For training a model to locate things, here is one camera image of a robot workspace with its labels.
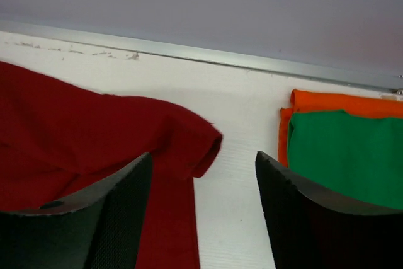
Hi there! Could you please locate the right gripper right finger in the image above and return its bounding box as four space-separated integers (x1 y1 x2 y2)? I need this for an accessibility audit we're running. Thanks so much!
255 151 402 268

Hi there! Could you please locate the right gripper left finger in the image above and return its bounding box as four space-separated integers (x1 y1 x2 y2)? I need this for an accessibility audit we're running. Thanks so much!
1 152 153 269

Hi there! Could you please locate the red t shirt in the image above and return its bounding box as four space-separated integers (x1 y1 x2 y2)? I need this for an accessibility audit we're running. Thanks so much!
1 62 222 268

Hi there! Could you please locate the green folded t shirt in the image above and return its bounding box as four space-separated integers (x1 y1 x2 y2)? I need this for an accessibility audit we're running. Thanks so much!
287 110 402 209

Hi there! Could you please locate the orange folded t shirt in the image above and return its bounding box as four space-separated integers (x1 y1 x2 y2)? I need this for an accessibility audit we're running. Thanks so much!
278 89 402 167

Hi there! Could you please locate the aluminium table edge rail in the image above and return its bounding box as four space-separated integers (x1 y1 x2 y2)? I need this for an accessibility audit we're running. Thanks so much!
1 20 402 95

